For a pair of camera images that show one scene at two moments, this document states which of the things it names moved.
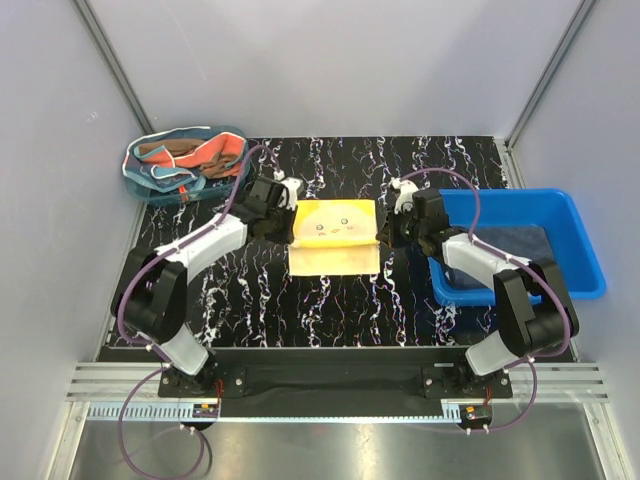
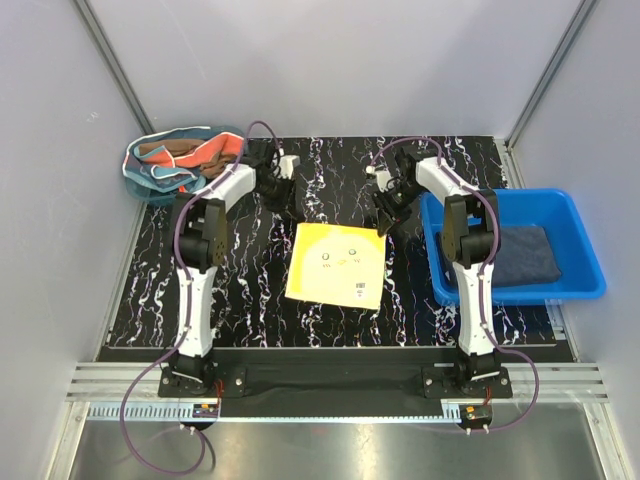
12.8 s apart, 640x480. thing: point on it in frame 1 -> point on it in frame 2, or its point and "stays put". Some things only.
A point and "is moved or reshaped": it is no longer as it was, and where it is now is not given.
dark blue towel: x=523 y=242 stays put
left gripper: x=287 y=236 -> x=283 y=201
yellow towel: x=335 y=237 is moved or reshaped
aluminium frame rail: x=139 y=381 stays put
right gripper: x=388 y=231 -> x=384 y=221
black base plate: x=345 y=383 stays put
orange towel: x=230 y=145 stays put
